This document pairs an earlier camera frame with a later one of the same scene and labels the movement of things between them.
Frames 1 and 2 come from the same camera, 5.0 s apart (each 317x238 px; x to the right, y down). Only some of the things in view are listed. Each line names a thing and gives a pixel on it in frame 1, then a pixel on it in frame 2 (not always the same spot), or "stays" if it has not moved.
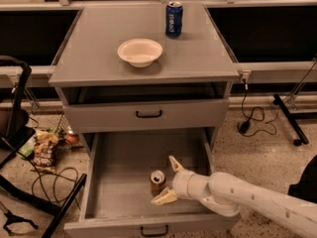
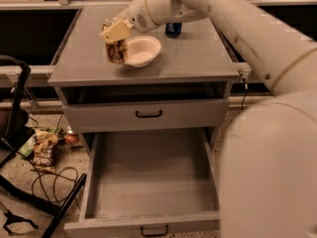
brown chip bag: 45,151 stays
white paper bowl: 140,52 stays
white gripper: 181,183 to 137,14
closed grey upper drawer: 148,115 stays
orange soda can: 157,181 to 116,50
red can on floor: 71,137 stays
